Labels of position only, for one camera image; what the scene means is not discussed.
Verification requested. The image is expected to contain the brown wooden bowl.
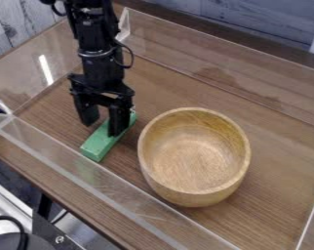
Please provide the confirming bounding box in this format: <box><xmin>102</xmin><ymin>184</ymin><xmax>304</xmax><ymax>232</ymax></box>
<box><xmin>137</xmin><ymin>107</ymin><xmax>251</xmax><ymax>207</ymax></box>

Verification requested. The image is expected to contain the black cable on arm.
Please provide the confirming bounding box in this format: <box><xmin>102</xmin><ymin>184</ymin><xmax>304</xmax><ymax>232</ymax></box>
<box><xmin>114</xmin><ymin>40</ymin><xmax>134</xmax><ymax>70</ymax></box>

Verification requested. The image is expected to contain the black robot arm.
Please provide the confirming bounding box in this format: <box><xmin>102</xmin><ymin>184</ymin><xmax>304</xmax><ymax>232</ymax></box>
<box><xmin>38</xmin><ymin>0</ymin><xmax>134</xmax><ymax>137</ymax></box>

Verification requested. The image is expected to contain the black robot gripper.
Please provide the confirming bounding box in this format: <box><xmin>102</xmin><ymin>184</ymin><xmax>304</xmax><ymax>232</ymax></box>
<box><xmin>69</xmin><ymin>53</ymin><xmax>134</xmax><ymax>137</ymax></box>

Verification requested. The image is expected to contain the green rectangular block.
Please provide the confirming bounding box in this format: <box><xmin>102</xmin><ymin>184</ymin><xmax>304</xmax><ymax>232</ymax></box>
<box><xmin>78</xmin><ymin>120</ymin><xmax>128</xmax><ymax>162</ymax></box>

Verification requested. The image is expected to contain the clear acrylic enclosure wall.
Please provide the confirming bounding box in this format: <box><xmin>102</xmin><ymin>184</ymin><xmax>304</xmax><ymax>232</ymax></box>
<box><xmin>0</xmin><ymin>6</ymin><xmax>314</xmax><ymax>250</ymax></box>

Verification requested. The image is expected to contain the black metal bracket with screw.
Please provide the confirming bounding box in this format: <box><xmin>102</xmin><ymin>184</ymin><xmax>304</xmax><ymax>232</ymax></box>
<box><xmin>29</xmin><ymin>213</ymin><xmax>85</xmax><ymax>250</ymax></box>

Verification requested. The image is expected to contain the black cable lower left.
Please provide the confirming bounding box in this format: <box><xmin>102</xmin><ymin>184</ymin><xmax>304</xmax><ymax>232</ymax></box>
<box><xmin>0</xmin><ymin>215</ymin><xmax>29</xmax><ymax>250</ymax></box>

